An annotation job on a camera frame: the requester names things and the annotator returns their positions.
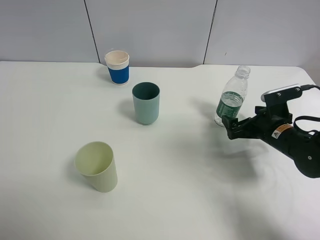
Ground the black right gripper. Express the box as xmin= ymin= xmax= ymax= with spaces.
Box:
xmin=221 ymin=104 xmax=293 ymax=144

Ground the clear green-label water bottle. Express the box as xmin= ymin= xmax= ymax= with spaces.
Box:
xmin=214 ymin=65 xmax=251 ymax=127

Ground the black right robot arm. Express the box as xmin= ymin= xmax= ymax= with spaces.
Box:
xmin=222 ymin=103 xmax=320 ymax=178

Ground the teal plastic cup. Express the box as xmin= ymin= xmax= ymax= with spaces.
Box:
xmin=132 ymin=82 xmax=160 ymax=125

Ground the blue white paper cup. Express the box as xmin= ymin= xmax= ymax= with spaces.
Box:
xmin=104 ymin=50 xmax=130 ymax=85

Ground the light green plastic cup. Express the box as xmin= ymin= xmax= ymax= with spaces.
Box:
xmin=74 ymin=141 xmax=118 ymax=193

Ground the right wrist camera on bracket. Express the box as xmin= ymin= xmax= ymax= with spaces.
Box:
xmin=260 ymin=84 xmax=302 ymax=113

